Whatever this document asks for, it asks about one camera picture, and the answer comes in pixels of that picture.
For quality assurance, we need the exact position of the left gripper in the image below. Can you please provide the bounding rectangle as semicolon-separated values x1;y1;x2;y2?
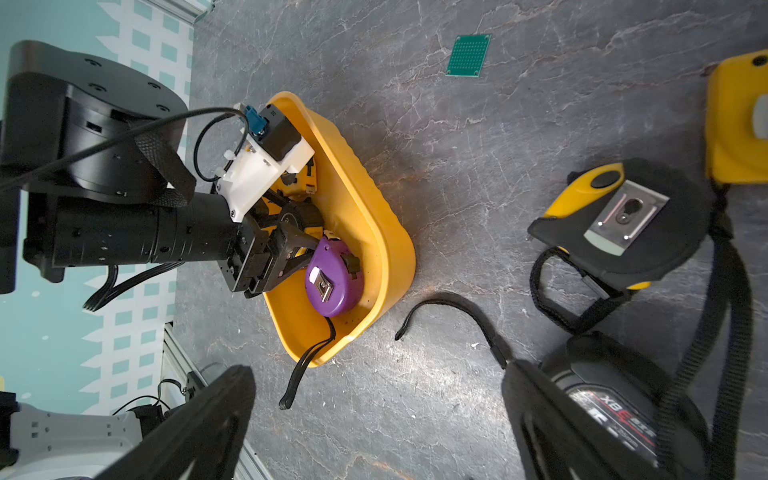
218;203;320;294

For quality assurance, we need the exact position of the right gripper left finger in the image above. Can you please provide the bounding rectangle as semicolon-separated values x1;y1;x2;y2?
98;365;256;479

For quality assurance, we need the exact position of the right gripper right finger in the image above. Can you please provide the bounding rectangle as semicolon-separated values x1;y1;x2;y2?
502;360;672;479

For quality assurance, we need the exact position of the purple tape measure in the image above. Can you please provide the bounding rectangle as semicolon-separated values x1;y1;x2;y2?
279;233;364;410

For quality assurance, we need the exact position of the yellow plastic storage box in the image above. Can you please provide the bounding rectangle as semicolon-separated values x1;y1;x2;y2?
264;92;416;367

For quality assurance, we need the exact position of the black tape measure red label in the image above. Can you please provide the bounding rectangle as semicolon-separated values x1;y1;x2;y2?
419;292;712;479

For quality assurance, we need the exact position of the black yellow clip tape measure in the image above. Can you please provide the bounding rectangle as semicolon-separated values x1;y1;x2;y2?
527;157;715;336

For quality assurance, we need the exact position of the small yellow tape measure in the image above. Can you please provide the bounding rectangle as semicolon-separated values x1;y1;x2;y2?
705;50;767;184

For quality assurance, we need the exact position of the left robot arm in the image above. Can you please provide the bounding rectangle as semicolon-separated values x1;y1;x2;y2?
1;40;323;311

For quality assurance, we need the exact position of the small green circuit board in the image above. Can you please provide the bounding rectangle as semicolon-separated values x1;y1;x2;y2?
445;34;492;78

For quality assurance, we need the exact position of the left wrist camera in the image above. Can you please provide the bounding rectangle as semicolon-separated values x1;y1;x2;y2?
215;104;315;223

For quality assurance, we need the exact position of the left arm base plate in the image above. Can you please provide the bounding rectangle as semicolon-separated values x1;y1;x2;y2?
1;392;175;479

